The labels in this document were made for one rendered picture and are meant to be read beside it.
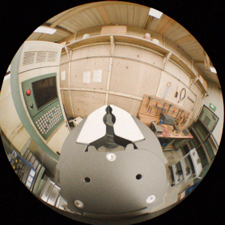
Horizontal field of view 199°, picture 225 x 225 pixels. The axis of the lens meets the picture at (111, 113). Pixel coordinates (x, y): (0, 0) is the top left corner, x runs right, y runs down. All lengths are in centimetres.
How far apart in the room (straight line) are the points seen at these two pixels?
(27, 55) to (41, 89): 43
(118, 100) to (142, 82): 73
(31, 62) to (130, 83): 169
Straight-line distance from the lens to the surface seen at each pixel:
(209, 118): 367
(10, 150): 173
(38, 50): 89
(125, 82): 153
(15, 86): 32
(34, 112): 78
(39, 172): 110
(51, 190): 119
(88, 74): 177
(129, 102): 165
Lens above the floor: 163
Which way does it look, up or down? 32 degrees down
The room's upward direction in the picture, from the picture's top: 8 degrees clockwise
